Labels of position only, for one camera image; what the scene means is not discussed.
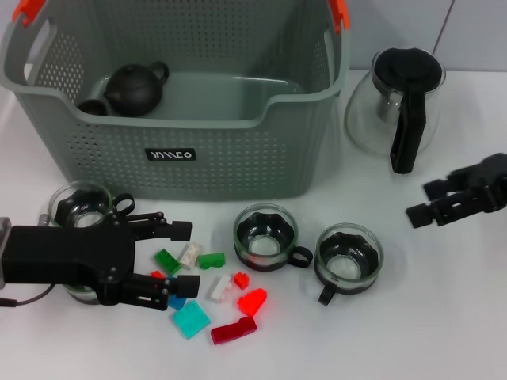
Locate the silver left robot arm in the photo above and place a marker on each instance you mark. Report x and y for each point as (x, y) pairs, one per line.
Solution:
(3, 237)

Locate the green flat toy brick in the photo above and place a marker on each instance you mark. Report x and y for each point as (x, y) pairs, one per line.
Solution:
(167, 261)

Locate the white toy brick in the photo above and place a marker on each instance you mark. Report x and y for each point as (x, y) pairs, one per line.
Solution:
(219, 289)
(190, 255)

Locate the grey-green perforated storage bin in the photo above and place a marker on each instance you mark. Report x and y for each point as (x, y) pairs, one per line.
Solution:
(198, 178)

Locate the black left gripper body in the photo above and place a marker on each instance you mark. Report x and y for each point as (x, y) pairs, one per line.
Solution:
(59, 253)

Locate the small black clay cup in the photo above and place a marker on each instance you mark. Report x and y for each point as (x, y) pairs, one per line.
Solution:
(92, 107)

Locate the glass teacup with black holder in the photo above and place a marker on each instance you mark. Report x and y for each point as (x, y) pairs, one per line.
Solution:
(348, 241)
(81, 292)
(79, 202)
(263, 221)

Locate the green car-shaped toy brick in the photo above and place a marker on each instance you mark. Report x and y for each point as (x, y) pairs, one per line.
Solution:
(210, 262)

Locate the small red toy brick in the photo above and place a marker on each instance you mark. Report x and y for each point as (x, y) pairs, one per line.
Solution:
(157, 274)
(241, 280)

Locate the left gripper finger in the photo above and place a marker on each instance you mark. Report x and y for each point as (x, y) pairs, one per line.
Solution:
(188, 287)
(180, 231)

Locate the black clay teapot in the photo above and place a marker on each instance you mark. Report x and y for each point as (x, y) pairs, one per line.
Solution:
(132, 89)

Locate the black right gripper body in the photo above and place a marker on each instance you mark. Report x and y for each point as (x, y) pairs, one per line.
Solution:
(495, 182)

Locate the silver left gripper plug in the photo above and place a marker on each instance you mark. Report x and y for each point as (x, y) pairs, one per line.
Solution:
(44, 220)

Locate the dark red long brick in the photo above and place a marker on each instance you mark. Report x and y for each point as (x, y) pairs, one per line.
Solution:
(231, 331)

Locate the blue toy brick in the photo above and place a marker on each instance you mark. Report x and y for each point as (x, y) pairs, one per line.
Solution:
(177, 302)

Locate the bright red sloped brick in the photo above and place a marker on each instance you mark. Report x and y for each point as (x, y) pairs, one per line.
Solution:
(251, 301)

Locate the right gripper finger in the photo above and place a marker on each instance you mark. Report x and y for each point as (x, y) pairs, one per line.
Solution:
(455, 182)
(447, 210)

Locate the teal square toy brick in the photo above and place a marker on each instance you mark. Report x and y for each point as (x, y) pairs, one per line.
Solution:
(190, 320)

